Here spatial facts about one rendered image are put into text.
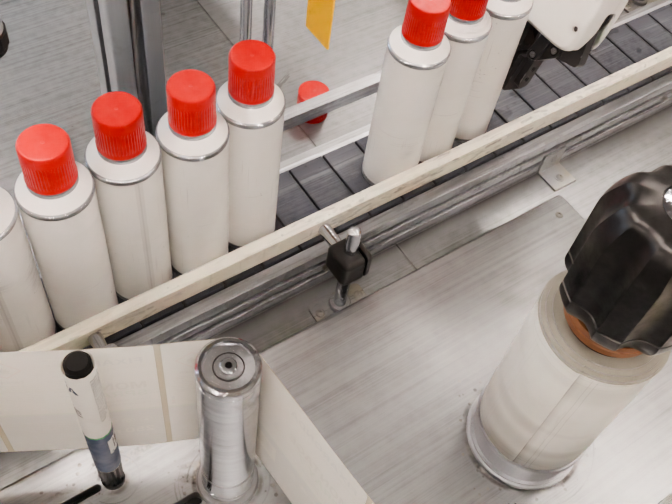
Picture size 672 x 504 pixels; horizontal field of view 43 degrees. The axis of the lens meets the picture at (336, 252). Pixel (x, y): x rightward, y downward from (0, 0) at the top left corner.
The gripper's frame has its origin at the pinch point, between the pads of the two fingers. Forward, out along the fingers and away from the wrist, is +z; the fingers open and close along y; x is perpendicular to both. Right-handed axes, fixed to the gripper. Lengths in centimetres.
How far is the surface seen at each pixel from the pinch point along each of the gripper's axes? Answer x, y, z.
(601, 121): 11.9, 5.5, 3.5
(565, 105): 4.4, 4.4, 1.4
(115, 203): -42.2, 1.8, 7.6
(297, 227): -25.1, 4.0, 12.1
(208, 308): -32.6, 5.3, 18.7
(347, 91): -17.5, -3.7, 4.3
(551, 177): 6.6, 6.9, 9.4
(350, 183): -15.7, 0.1, 12.4
